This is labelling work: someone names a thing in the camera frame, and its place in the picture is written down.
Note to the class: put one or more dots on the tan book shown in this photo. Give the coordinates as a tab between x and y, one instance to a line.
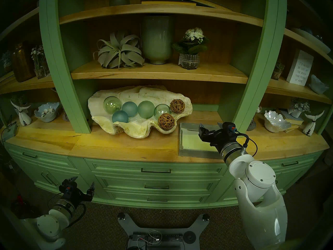
292	128

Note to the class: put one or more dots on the dark grey sphere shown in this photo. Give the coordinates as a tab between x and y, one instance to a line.
119	0

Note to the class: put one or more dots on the brown glass jar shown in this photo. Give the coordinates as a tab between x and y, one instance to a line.
23	64

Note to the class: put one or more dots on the thin flat book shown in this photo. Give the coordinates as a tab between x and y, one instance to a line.
169	2

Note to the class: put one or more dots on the white flower pot with tag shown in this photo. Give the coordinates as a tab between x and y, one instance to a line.
296	113

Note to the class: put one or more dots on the pale green ceramic vase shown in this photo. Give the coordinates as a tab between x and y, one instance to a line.
157	41

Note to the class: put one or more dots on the small succulent pot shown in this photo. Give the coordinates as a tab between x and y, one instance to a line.
277	75

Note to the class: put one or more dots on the grey air plant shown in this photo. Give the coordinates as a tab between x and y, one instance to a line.
119	52

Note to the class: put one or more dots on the frosted green glass ball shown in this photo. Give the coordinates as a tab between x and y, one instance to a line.
145	109

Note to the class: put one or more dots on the grey square tray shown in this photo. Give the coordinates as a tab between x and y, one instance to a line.
187	153

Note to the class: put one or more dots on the pale blue ruffled bowl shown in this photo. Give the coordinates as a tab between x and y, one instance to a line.
318	86

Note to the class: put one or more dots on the giant clam shell bowl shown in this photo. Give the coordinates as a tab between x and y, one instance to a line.
145	94

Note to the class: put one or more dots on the white whale tail figurine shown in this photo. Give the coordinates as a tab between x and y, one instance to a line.
24	118
309	128

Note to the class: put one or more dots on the white text sign block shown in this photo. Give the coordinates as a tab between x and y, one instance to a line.
299	69

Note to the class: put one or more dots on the frosted blue glass ball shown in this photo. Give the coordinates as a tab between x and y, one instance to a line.
120	117
130	108

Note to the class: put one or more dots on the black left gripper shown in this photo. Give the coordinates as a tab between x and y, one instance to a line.
78	196

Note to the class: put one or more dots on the pale blue book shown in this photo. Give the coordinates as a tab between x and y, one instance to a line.
295	120

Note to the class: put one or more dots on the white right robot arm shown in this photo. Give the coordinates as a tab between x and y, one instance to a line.
260	213

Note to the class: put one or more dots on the old leaning book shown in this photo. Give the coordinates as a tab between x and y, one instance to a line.
208	2

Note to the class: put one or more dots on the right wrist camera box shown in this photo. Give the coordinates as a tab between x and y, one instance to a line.
231	128

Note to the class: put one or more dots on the large oval platter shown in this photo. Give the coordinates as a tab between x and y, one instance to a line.
312	39

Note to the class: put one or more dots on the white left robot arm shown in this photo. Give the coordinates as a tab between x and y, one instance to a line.
49	224

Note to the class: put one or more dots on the white flowers in glass pot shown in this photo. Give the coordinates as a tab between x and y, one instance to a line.
190	60

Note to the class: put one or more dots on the white ruffled bowl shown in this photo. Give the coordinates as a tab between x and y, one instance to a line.
275	124

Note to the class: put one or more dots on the ruffled bowl with shells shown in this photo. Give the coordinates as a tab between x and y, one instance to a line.
46	116

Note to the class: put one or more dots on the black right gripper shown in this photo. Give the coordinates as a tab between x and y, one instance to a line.
216	138

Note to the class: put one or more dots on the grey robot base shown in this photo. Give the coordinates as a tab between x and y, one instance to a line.
135	230

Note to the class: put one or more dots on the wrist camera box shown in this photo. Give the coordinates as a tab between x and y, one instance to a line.
231	128
68	188

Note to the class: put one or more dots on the clear glass ball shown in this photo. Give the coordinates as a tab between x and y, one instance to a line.
111	105
161	108

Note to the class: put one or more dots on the small flowers in glass vase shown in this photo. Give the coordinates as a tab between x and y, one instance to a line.
40	72

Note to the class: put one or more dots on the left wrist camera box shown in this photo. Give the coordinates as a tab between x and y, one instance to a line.
68	188

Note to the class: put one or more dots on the black electronics box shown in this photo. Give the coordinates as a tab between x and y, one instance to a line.
169	239

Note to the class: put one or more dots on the green wooden shelf cabinet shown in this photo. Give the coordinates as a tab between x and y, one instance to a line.
249	56

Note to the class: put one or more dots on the brown wicker ball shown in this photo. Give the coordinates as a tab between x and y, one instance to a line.
177	106
166	121

